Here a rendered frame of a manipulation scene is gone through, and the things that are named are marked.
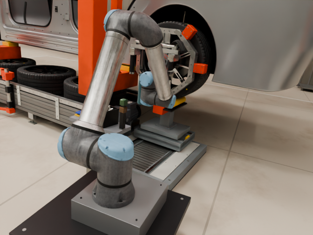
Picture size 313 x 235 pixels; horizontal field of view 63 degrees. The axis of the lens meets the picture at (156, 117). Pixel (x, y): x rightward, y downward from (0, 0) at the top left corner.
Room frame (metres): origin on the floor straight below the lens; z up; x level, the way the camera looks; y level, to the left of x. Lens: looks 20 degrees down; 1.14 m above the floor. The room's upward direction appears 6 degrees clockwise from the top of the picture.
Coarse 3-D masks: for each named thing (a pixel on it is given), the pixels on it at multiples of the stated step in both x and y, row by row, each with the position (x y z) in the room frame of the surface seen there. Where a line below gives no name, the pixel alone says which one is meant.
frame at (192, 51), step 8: (168, 32) 2.13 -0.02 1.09; (176, 32) 2.10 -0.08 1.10; (184, 40) 2.11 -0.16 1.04; (192, 48) 2.03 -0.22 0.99; (136, 56) 2.26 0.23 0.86; (192, 56) 2.02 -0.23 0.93; (136, 64) 2.26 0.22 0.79; (192, 64) 2.02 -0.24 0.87; (192, 72) 2.01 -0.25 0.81; (192, 80) 2.04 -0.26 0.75; (176, 88) 2.07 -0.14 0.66
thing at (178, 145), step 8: (136, 128) 2.30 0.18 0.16; (136, 136) 2.26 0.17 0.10; (144, 136) 2.22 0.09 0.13; (152, 136) 2.18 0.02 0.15; (160, 136) 2.20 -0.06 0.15; (184, 136) 2.28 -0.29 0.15; (192, 136) 2.30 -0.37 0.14; (160, 144) 2.13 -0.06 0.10; (168, 144) 2.10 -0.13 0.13; (176, 144) 2.06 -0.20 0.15; (184, 144) 2.13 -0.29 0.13
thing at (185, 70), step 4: (176, 44) 2.37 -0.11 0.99; (188, 56) 2.31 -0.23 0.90; (180, 60) 2.29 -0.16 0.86; (184, 60) 2.32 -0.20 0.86; (188, 60) 2.31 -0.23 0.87; (184, 64) 2.32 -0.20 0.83; (188, 64) 2.31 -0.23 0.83; (180, 68) 2.34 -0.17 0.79; (184, 68) 2.32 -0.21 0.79; (180, 72) 2.34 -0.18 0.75; (184, 72) 2.32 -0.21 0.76; (176, 76) 2.35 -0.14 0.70
